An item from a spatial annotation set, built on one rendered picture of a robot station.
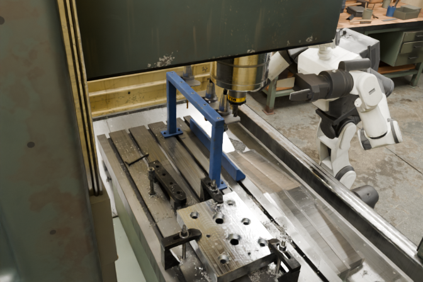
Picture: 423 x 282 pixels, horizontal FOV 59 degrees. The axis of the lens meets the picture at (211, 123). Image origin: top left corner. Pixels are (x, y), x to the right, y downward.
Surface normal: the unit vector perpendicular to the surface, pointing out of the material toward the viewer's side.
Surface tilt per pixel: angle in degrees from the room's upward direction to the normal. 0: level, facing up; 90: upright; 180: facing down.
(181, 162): 0
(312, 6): 90
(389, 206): 0
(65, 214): 90
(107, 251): 90
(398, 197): 0
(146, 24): 90
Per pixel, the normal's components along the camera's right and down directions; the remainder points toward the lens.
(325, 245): 0.11, -0.78
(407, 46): 0.39, 0.50
